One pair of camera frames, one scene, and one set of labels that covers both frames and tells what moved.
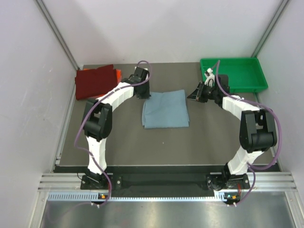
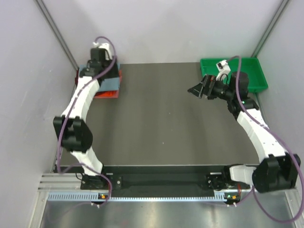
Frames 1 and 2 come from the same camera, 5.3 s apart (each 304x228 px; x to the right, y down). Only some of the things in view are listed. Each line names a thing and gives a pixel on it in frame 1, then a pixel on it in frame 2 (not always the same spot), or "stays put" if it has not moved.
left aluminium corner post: [59, 33] stays put
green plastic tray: [245, 74] stays put
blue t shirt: [167, 109] to [106, 84]
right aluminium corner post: [270, 28] stays put
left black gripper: [146, 95] to [114, 72]
